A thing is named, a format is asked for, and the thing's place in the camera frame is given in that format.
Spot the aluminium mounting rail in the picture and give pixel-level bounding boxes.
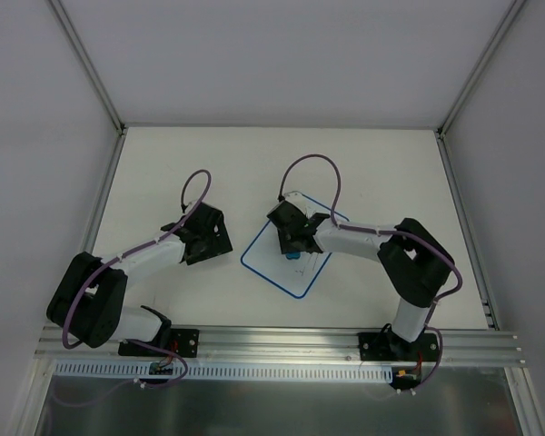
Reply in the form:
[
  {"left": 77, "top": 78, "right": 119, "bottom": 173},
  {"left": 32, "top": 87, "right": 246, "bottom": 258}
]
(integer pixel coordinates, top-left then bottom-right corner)
[{"left": 35, "top": 322, "right": 526, "bottom": 368}]

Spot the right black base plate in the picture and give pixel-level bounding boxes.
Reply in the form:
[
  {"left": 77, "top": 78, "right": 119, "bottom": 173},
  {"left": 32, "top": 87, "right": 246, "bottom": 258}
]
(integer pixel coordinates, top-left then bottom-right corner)
[{"left": 357, "top": 332, "right": 441, "bottom": 362}]

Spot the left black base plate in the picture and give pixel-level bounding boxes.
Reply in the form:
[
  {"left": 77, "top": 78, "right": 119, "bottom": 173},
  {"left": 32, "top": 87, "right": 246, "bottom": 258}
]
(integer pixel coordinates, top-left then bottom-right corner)
[{"left": 118, "top": 328, "right": 200, "bottom": 358}]

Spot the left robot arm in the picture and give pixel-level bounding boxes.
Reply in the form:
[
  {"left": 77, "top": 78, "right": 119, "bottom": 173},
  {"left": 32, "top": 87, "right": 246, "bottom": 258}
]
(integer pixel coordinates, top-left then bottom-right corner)
[{"left": 46, "top": 203, "right": 233, "bottom": 355}]

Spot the blue foam whiteboard eraser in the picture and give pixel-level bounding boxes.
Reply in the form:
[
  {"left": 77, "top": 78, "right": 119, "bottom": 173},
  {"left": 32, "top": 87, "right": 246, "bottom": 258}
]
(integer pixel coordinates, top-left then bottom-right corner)
[{"left": 285, "top": 252, "right": 301, "bottom": 260}]

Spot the right aluminium frame post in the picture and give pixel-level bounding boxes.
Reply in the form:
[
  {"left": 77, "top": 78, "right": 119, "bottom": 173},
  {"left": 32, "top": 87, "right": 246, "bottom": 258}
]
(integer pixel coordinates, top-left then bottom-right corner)
[{"left": 437, "top": 1, "right": 529, "bottom": 330}]

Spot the left aluminium frame post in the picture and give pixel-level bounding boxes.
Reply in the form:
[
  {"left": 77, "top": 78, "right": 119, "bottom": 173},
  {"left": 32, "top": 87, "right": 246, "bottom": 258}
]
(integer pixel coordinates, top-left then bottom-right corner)
[{"left": 45, "top": 1, "right": 125, "bottom": 252}]

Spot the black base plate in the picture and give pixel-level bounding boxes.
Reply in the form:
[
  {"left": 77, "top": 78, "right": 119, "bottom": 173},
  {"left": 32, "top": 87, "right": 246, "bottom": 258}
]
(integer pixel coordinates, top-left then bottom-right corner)
[
  {"left": 118, "top": 328, "right": 200, "bottom": 358},
  {"left": 357, "top": 332, "right": 441, "bottom": 362}
]

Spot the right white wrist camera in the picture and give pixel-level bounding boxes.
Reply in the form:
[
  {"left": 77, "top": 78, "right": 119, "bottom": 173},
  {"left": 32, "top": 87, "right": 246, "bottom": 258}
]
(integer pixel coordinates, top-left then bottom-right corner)
[{"left": 283, "top": 191, "right": 316, "bottom": 218}]

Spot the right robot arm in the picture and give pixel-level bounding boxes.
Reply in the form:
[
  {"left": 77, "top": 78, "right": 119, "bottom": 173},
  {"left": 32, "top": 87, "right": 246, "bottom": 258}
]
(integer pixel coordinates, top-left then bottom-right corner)
[{"left": 267, "top": 199, "right": 463, "bottom": 361}]

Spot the aluminium frame post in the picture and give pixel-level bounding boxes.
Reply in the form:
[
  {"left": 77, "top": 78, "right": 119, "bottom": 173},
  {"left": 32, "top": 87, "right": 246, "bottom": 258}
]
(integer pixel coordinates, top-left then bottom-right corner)
[
  {"left": 45, "top": 1, "right": 125, "bottom": 252},
  {"left": 437, "top": 1, "right": 529, "bottom": 330}
]

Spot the white slotted cable duct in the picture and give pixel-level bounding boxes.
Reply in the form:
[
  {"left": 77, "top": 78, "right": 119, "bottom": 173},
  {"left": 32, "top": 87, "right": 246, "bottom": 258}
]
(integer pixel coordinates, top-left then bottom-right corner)
[{"left": 54, "top": 360, "right": 393, "bottom": 384}]

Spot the blue-framed small whiteboard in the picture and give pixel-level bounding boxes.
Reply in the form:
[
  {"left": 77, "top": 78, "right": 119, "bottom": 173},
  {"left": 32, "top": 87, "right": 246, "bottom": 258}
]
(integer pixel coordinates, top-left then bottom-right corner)
[{"left": 240, "top": 219, "right": 332, "bottom": 300}]

